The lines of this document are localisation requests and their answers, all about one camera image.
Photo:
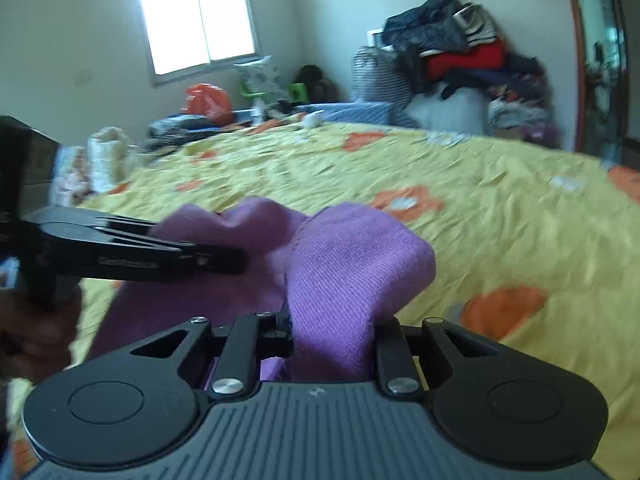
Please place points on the purple sweater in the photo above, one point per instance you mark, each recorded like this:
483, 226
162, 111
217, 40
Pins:
340, 270

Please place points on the houndstooth bag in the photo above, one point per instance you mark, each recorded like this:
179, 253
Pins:
377, 77

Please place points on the striped dark cloth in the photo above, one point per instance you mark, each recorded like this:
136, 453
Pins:
167, 141

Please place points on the person's left hand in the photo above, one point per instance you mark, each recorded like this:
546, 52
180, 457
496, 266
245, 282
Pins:
35, 340

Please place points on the black backpack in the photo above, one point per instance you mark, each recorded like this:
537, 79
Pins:
317, 82

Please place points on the floral pillow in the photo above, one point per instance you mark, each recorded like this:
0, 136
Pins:
262, 75

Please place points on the blue quilt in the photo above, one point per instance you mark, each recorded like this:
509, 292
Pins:
360, 112

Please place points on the white plush ball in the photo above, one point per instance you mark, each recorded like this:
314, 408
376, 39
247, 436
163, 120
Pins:
313, 120

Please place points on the pile of clothes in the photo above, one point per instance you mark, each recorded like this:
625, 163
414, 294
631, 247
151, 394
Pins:
470, 50

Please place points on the white picture frame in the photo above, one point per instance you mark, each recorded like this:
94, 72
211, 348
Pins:
375, 39

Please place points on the green plastic chair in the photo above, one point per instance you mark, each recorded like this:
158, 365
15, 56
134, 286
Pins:
252, 95
298, 92

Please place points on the white stuffed bundle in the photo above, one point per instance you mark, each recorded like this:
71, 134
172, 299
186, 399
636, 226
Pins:
450, 110

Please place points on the yellow printed bedsheet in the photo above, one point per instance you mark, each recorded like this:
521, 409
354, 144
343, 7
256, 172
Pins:
500, 210

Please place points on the wooden door frame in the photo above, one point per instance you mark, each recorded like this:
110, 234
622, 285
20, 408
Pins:
580, 60

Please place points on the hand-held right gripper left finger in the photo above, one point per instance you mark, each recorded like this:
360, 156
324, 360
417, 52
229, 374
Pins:
280, 340

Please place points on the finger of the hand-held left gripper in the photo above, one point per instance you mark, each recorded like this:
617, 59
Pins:
210, 260
132, 225

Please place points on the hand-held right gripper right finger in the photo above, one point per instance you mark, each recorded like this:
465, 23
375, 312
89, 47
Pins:
387, 352

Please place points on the orange plastic bag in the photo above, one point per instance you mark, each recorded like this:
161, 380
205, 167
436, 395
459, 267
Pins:
210, 102

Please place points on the window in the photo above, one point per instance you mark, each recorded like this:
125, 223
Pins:
200, 20

